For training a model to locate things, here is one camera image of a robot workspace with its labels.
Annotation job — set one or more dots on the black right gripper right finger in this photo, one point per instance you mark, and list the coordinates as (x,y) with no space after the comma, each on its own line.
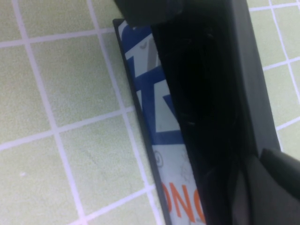
(286,171)

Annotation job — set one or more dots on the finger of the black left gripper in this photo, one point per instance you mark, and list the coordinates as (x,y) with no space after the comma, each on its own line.
(150,10)

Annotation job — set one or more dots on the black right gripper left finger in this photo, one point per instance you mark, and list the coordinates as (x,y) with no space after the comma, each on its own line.
(264,199)

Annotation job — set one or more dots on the black glasses case printed side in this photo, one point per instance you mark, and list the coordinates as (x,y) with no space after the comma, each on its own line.
(150,98)

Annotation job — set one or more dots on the green white-grid tablecloth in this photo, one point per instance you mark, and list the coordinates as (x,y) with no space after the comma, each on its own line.
(58,93)

